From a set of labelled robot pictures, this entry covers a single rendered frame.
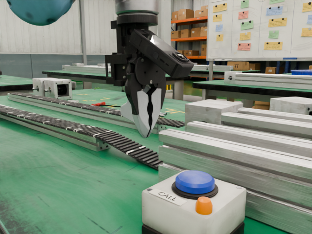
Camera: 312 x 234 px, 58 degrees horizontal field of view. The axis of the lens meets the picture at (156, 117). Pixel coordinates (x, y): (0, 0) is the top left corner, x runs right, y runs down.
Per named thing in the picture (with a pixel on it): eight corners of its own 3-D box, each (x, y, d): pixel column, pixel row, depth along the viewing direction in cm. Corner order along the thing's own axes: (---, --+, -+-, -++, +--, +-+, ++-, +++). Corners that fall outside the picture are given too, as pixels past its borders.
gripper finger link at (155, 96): (139, 130, 57) (138, 84, 55) (162, 134, 53) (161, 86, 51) (128, 133, 55) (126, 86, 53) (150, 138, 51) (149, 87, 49)
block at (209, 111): (177, 147, 62) (178, 105, 60) (207, 136, 71) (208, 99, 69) (213, 157, 56) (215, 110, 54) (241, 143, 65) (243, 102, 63)
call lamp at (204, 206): (191, 210, 25) (192, 198, 25) (201, 204, 26) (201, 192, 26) (206, 217, 24) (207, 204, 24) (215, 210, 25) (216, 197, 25)
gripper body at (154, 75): (135, 84, 57) (133, 22, 55) (167, 86, 51) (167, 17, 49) (105, 87, 51) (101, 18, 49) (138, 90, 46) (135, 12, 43)
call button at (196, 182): (167, 194, 29) (167, 176, 29) (189, 182, 32) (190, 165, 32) (200, 208, 26) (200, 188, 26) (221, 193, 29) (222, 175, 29)
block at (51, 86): (40, 100, 135) (38, 80, 133) (62, 97, 143) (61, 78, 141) (49, 101, 128) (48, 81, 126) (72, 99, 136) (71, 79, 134)
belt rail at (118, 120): (8, 99, 136) (7, 93, 135) (16, 98, 139) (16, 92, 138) (156, 134, 73) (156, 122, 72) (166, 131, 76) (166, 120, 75)
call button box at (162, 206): (140, 242, 30) (139, 187, 29) (192, 207, 37) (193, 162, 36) (204, 281, 25) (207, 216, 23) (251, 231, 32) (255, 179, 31)
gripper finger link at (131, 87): (143, 111, 51) (142, 63, 50) (151, 112, 50) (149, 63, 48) (124, 115, 48) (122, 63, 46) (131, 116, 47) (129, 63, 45)
